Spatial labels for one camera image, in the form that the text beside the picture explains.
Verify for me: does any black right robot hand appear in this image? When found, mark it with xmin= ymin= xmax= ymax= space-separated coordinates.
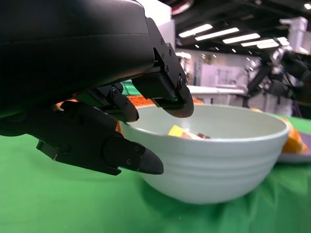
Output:
xmin=244 ymin=62 xmax=276 ymax=98

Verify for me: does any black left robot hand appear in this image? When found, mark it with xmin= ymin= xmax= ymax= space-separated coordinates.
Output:
xmin=0 ymin=0 xmax=194 ymax=176

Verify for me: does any long orange striped bread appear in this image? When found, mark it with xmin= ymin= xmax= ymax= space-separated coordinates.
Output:
xmin=251 ymin=108 xmax=309 ymax=155

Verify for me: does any yellow and pink cake slice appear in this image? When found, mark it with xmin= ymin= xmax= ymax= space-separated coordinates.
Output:
xmin=167 ymin=125 xmax=199 ymax=139

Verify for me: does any pale grey-green bowl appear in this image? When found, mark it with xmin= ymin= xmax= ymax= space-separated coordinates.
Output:
xmin=119 ymin=104 xmax=290 ymax=204

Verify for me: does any white round plate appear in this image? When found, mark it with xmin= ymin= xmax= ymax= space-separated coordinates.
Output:
xmin=276 ymin=131 xmax=311 ymax=164

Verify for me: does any orange wicker basket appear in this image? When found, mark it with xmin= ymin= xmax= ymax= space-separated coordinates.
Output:
xmin=54 ymin=94 xmax=206 ymax=138

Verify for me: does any green tablecloth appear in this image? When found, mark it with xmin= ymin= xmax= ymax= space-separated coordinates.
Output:
xmin=0 ymin=80 xmax=311 ymax=233

